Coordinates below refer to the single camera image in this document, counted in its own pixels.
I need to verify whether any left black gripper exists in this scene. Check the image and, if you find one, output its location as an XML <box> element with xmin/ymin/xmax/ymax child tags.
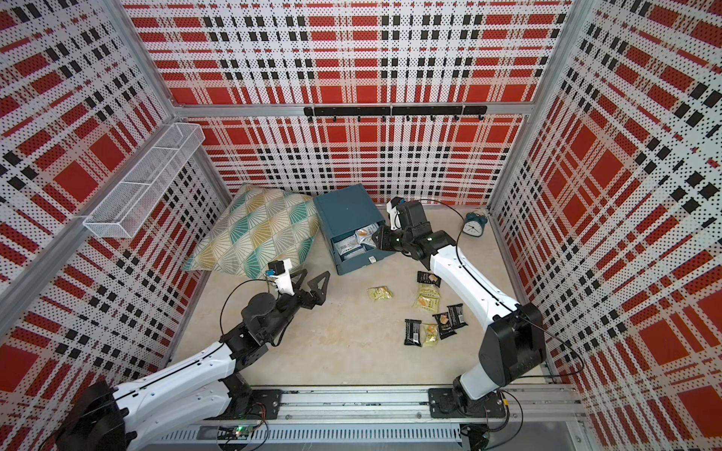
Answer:
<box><xmin>264</xmin><ymin>268</ymin><xmax>329</xmax><ymax>341</ymax></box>

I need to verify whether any white cookie packet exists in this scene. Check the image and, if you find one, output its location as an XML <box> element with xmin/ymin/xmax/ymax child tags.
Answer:
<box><xmin>355</xmin><ymin>224</ymin><xmax>379</xmax><ymax>248</ymax></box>
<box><xmin>334</xmin><ymin>235</ymin><xmax>364</xmax><ymax>257</ymax></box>

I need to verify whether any teal drawer cabinet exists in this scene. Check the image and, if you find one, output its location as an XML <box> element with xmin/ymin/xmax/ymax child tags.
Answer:
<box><xmin>314</xmin><ymin>184</ymin><xmax>385</xmax><ymax>269</ymax></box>

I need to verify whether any teal top drawer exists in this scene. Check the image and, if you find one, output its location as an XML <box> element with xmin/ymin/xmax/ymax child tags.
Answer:
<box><xmin>330</xmin><ymin>224</ymin><xmax>393</xmax><ymax>275</ymax></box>

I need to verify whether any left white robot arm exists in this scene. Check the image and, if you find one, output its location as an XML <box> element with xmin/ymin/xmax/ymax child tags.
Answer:
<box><xmin>52</xmin><ymin>261</ymin><xmax>331</xmax><ymax>450</ymax></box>

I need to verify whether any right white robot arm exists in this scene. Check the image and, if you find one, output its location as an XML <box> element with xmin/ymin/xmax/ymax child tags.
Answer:
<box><xmin>373</xmin><ymin>197</ymin><xmax>546</xmax><ymax>410</ymax></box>

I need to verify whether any green cookie packet left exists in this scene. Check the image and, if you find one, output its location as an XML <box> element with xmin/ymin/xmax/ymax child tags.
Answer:
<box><xmin>368</xmin><ymin>286</ymin><xmax>393</xmax><ymax>302</ymax></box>

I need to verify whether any black cookie packet top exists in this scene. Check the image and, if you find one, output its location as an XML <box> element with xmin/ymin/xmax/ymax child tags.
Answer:
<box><xmin>417</xmin><ymin>271</ymin><xmax>442</xmax><ymax>288</ymax></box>

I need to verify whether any black cookie packet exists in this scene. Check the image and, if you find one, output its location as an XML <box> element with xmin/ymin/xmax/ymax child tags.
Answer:
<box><xmin>447</xmin><ymin>304</ymin><xmax>467</xmax><ymax>330</ymax></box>
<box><xmin>403</xmin><ymin>319</ymin><xmax>422</xmax><ymax>347</ymax></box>
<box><xmin>432</xmin><ymin>312</ymin><xmax>456</xmax><ymax>340</ymax></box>
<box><xmin>417</xmin><ymin>271</ymin><xmax>442</xmax><ymax>288</ymax></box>

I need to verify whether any green cookie packet pair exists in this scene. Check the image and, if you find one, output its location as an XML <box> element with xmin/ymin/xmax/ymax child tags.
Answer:
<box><xmin>413</xmin><ymin>284</ymin><xmax>441</xmax><ymax>315</ymax></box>

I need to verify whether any patterned green yellow pillow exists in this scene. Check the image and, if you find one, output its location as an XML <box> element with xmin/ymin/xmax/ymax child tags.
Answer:
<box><xmin>184</xmin><ymin>184</ymin><xmax>321</xmax><ymax>279</ymax></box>

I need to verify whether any teal alarm clock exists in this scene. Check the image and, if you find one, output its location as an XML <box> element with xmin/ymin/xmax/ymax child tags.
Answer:
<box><xmin>462</xmin><ymin>210</ymin><xmax>488</xmax><ymax>238</ymax></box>

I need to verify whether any black cookie packet right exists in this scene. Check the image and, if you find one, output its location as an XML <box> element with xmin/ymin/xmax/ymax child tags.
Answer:
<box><xmin>447</xmin><ymin>304</ymin><xmax>467</xmax><ymax>330</ymax></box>

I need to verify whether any black cookie packet lower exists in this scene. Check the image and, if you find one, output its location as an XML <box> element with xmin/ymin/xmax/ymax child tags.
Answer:
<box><xmin>403</xmin><ymin>319</ymin><xmax>422</xmax><ymax>347</ymax></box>

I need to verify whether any black cookie packet middle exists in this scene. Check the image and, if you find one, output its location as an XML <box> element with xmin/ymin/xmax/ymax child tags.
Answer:
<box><xmin>432</xmin><ymin>312</ymin><xmax>456</xmax><ymax>340</ymax></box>

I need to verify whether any green circuit board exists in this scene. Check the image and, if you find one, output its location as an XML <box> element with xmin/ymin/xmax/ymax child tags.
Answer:
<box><xmin>217</xmin><ymin>425</ymin><xmax>256</xmax><ymax>443</ymax></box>

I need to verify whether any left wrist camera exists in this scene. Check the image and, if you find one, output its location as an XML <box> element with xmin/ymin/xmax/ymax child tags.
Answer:
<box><xmin>265</xmin><ymin>259</ymin><xmax>294</xmax><ymax>295</ymax></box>

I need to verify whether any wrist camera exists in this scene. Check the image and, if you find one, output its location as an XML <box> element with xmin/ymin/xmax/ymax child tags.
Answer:
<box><xmin>385</xmin><ymin>197</ymin><xmax>405</xmax><ymax>230</ymax></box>
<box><xmin>265</xmin><ymin>259</ymin><xmax>294</xmax><ymax>295</ymax></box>

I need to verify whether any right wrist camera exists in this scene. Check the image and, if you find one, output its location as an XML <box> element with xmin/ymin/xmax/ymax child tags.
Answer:
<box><xmin>385</xmin><ymin>197</ymin><xmax>405</xmax><ymax>230</ymax></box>

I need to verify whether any black wall hook rail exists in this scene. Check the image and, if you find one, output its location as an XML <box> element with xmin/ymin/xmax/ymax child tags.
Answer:
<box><xmin>303</xmin><ymin>105</ymin><xmax>488</xmax><ymax>121</ymax></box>

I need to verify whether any white wire mesh basket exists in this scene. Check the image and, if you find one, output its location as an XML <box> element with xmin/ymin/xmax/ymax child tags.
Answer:
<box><xmin>83</xmin><ymin>122</ymin><xmax>203</xmax><ymax>239</ymax></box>

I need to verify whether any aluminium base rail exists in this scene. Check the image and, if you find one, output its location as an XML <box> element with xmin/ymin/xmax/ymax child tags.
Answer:
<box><xmin>143</xmin><ymin>384</ymin><xmax>595</xmax><ymax>450</ymax></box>

